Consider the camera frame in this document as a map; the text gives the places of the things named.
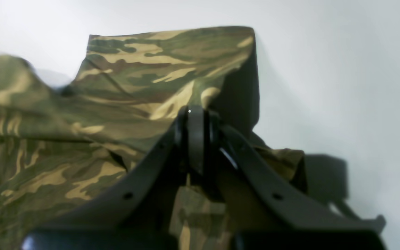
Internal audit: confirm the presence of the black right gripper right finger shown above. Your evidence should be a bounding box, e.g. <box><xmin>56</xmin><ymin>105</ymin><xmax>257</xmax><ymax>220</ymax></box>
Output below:
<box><xmin>204</xmin><ymin>111</ymin><xmax>385</xmax><ymax>250</ymax></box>

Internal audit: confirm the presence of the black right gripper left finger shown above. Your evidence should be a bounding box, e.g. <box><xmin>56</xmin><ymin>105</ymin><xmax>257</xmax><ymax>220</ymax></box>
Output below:
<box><xmin>21</xmin><ymin>106</ymin><xmax>206</xmax><ymax>250</ymax></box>

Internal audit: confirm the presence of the camouflage T-shirt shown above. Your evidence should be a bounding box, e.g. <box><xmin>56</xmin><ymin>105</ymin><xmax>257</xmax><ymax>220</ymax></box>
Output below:
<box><xmin>0</xmin><ymin>26</ymin><xmax>308</xmax><ymax>250</ymax></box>

